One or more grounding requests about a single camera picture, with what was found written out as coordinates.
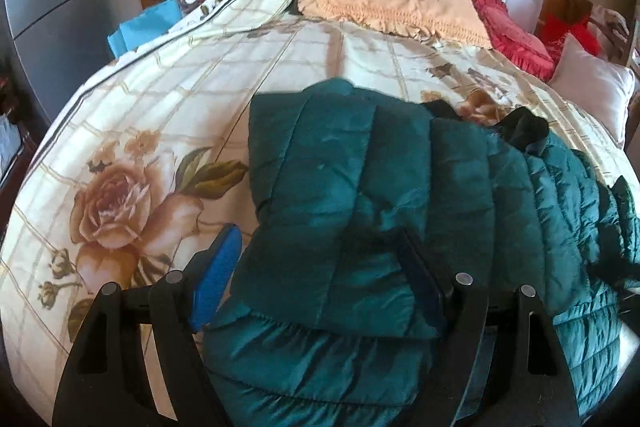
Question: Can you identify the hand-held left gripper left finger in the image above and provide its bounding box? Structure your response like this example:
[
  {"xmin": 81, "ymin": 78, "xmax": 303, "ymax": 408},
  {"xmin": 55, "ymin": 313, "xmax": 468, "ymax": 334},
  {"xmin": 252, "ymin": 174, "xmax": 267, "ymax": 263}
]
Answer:
[{"xmin": 51, "ymin": 224, "xmax": 244, "ymax": 427}]

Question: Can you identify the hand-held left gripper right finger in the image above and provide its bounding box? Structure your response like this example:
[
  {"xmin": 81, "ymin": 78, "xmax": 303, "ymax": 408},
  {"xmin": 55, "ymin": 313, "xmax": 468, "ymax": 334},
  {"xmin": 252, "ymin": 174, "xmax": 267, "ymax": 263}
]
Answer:
[{"xmin": 395, "ymin": 227, "xmax": 583, "ymax": 427}]

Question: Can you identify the dark green puffer jacket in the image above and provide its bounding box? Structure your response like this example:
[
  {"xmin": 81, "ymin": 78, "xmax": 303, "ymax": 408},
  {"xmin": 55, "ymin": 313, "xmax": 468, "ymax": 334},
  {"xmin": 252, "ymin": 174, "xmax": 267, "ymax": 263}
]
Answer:
[{"xmin": 202, "ymin": 78, "xmax": 640, "ymax": 427}]

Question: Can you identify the floral checked bed quilt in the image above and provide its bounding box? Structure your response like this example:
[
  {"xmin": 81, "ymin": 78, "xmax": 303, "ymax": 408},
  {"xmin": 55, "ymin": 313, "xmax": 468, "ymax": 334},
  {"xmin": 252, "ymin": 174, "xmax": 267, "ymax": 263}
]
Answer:
[{"xmin": 0, "ymin": 0, "xmax": 640, "ymax": 427}]

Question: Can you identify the pale pink pillow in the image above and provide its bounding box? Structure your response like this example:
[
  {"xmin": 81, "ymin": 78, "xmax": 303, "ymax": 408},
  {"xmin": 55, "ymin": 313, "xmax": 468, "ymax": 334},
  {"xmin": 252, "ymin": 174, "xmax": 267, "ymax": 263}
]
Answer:
[{"xmin": 548, "ymin": 33, "xmax": 636, "ymax": 150}]

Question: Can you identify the red ruffled cushion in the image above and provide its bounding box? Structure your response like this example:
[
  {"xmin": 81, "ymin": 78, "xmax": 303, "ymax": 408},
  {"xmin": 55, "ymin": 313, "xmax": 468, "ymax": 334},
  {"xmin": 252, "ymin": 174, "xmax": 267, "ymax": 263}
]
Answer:
[{"xmin": 472, "ymin": 0, "xmax": 557, "ymax": 82}]

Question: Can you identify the red cloth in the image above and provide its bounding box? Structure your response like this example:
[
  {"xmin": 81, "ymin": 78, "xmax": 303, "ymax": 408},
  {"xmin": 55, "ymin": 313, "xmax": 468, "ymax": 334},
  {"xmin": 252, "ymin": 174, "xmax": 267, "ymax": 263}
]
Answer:
[{"xmin": 542, "ymin": 13, "xmax": 601, "ymax": 60}]

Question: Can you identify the grey refrigerator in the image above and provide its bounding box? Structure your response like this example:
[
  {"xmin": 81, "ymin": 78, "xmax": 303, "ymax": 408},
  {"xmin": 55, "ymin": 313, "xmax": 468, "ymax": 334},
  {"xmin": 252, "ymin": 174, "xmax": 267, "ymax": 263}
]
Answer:
[{"xmin": 3, "ymin": 0, "xmax": 144, "ymax": 122}]

